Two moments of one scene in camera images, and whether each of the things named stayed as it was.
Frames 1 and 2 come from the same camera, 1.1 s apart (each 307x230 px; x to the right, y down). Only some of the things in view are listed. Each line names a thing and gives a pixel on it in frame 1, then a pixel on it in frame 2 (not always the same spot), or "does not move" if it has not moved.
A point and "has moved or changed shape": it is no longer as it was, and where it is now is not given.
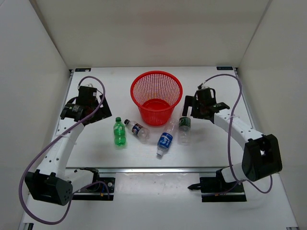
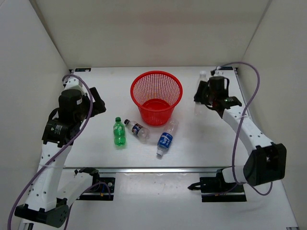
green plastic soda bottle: (119, 132) does not move
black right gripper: (193, 101) -> (204, 87)
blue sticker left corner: (82, 69) does not move
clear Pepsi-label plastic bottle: (141, 131) does not move
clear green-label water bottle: (184, 130) has moved or changed shape
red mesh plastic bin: (156, 94) does not move
